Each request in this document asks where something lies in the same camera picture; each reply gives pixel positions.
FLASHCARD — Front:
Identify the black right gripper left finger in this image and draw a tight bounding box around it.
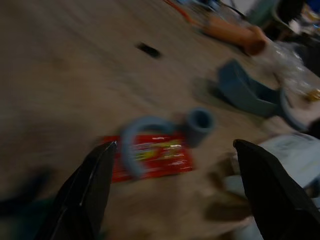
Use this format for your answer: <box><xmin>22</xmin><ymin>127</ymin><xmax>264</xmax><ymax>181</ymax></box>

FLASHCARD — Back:
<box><xmin>34</xmin><ymin>140</ymin><xmax>118</xmax><ymax>240</ymax></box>

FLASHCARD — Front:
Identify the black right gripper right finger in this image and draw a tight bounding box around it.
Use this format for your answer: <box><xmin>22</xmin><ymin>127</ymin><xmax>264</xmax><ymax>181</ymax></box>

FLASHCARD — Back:
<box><xmin>232</xmin><ymin>139</ymin><xmax>320</xmax><ymax>240</ymax></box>

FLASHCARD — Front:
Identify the clear plastic bin liner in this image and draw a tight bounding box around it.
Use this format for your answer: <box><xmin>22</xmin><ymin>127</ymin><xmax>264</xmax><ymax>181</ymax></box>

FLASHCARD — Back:
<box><xmin>254</xmin><ymin>41</ymin><xmax>320</xmax><ymax>101</ymax></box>

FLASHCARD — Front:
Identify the white paper sheet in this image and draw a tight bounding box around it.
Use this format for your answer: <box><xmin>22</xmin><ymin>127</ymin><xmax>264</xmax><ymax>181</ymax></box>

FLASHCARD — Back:
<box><xmin>224</xmin><ymin>132</ymin><xmax>320</xmax><ymax>198</ymax></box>

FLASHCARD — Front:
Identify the red snack wrapper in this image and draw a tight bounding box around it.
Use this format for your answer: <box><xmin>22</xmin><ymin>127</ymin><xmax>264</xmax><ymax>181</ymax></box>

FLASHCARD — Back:
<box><xmin>103</xmin><ymin>133</ymin><xmax>195</xmax><ymax>183</ymax></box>

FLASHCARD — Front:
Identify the grey foam tube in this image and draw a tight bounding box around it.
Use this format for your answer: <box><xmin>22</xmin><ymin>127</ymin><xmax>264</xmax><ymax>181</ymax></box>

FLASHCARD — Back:
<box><xmin>186</xmin><ymin>107</ymin><xmax>216</xmax><ymax>148</ymax></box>

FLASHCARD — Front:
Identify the small black flat object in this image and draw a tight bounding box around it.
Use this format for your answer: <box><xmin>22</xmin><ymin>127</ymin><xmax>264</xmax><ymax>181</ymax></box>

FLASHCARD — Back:
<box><xmin>136</xmin><ymin>42</ymin><xmax>161</xmax><ymax>60</ymax></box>

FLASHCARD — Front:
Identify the orange cardboard tube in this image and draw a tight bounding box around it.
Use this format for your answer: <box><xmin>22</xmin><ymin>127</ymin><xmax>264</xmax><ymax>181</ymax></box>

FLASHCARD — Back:
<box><xmin>202</xmin><ymin>14</ymin><xmax>267</xmax><ymax>56</ymax></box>

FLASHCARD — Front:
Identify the orange cable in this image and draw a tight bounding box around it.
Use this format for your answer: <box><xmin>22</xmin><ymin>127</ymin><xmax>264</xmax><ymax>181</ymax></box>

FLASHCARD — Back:
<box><xmin>164</xmin><ymin>0</ymin><xmax>201</xmax><ymax>27</ymax></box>

